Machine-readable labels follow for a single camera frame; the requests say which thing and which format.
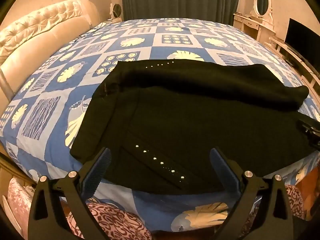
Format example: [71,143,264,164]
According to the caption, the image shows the white television stand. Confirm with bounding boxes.
[269,36,320,93]

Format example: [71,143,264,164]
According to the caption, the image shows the person's patterned pink clothing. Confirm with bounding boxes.
[66,184,307,240]

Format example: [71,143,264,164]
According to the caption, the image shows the pink velvet cushion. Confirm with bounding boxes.
[7,177,36,238]

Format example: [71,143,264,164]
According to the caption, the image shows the black television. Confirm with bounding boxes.
[285,18,320,68]

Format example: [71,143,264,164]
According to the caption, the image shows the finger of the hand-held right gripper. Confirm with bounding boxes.
[296,119,320,152]

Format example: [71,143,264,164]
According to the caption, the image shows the blue patterned bedspread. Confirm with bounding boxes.
[0,17,320,233]

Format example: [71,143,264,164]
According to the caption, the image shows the black pants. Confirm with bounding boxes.
[69,59,318,195]

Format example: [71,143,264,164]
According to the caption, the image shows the cream tufted headboard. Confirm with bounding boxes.
[0,0,100,110]

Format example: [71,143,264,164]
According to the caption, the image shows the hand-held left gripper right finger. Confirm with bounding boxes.
[209,147,294,240]

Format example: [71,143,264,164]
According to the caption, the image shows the dark green curtain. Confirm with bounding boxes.
[121,0,242,25]

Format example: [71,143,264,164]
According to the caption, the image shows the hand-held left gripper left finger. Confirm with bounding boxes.
[28,147,112,240]

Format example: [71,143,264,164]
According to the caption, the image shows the white oval vanity mirror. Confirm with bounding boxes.
[251,0,274,18]

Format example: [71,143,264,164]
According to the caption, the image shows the white dressing table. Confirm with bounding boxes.
[232,12,275,43]

